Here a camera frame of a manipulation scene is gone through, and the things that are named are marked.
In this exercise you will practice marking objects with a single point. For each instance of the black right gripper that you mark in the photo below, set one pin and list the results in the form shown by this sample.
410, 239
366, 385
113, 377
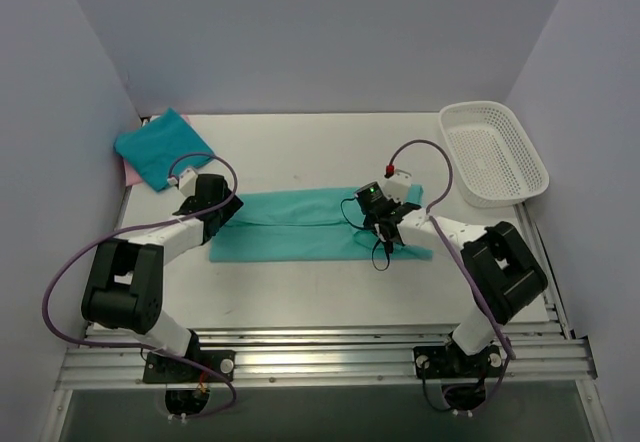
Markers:
382, 230

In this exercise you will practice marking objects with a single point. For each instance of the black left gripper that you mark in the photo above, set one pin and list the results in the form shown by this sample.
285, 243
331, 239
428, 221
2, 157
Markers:
226, 210

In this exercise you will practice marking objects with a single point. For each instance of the light green t shirt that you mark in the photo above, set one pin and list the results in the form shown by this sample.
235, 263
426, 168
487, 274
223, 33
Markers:
301, 225

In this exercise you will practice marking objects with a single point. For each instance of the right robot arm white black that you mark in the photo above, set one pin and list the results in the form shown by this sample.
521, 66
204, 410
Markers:
503, 274

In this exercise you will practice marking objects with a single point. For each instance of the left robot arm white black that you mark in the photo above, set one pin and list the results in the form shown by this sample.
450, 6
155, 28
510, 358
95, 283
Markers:
125, 284

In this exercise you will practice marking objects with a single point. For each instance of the folded teal t shirt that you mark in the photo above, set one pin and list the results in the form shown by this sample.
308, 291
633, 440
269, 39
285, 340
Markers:
152, 149

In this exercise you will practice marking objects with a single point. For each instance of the folded pink t shirt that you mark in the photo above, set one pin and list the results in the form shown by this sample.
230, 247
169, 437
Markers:
131, 176

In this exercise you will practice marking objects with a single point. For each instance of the white perforated plastic basket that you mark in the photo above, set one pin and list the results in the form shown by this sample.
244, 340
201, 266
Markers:
495, 163

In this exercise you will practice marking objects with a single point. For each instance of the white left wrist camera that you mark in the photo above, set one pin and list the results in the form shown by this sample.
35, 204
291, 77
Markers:
185, 182

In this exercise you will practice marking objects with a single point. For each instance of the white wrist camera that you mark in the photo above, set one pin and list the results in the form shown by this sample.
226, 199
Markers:
185, 182
396, 184

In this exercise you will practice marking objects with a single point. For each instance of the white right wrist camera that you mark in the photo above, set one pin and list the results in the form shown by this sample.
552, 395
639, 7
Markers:
396, 184

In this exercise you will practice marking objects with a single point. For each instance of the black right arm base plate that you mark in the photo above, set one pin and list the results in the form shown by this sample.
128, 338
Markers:
451, 362

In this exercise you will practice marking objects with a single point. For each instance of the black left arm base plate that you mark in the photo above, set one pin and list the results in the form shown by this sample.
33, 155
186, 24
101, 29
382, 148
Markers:
162, 370

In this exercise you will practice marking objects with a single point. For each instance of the aluminium rail frame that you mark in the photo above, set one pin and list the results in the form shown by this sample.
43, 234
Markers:
324, 351

